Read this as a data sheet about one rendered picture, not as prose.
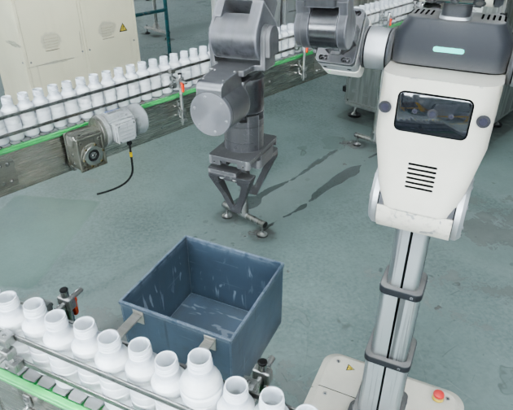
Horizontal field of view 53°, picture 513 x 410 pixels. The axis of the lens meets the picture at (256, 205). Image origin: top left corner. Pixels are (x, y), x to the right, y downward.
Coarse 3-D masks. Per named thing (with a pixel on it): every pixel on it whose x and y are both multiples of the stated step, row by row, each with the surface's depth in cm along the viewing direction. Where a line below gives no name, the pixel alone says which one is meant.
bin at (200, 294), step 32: (192, 256) 153; (224, 256) 147; (256, 256) 142; (160, 288) 143; (192, 288) 160; (224, 288) 154; (256, 288) 148; (128, 320) 123; (160, 320) 123; (192, 320) 151; (224, 320) 151; (256, 320) 129; (224, 352) 119; (256, 352) 135
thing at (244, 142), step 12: (240, 120) 71; (252, 120) 71; (228, 132) 72; (240, 132) 71; (252, 132) 72; (228, 144) 73; (240, 144) 72; (252, 144) 73; (264, 144) 76; (216, 156) 72; (228, 156) 72; (240, 156) 72; (252, 156) 72; (240, 168) 71
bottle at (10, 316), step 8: (0, 296) 96; (8, 296) 98; (16, 296) 96; (0, 304) 94; (8, 304) 95; (16, 304) 96; (0, 312) 96; (8, 312) 95; (16, 312) 96; (0, 320) 96; (8, 320) 96; (16, 320) 96; (8, 328) 96; (16, 328) 96; (16, 344) 98; (24, 344) 99; (24, 352) 100; (32, 360) 102; (24, 368) 102
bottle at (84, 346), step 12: (84, 324) 92; (84, 336) 89; (96, 336) 91; (72, 348) 91; (84, 348) 90; (96, 348) 91; (84, 360) 91; (84, 372) 92; (84, 384) 94; (96, 384) 94
